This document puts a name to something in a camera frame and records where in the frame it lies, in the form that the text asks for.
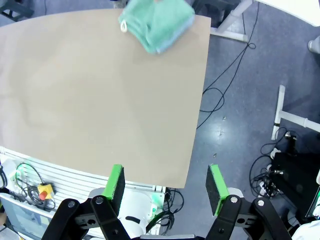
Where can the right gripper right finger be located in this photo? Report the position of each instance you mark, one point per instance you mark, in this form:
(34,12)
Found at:
(215,190)

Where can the yellow red emergency stop button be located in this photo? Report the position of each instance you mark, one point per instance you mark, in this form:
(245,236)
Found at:
(45,191)

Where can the black equipment box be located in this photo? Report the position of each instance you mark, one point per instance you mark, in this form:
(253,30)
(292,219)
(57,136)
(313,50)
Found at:
(297,180)

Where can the green terry towel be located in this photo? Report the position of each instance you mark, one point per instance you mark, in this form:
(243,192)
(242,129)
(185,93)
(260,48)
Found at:
(150,20)

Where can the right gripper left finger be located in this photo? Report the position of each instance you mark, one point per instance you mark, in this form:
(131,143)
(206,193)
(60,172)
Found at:
(116,187)

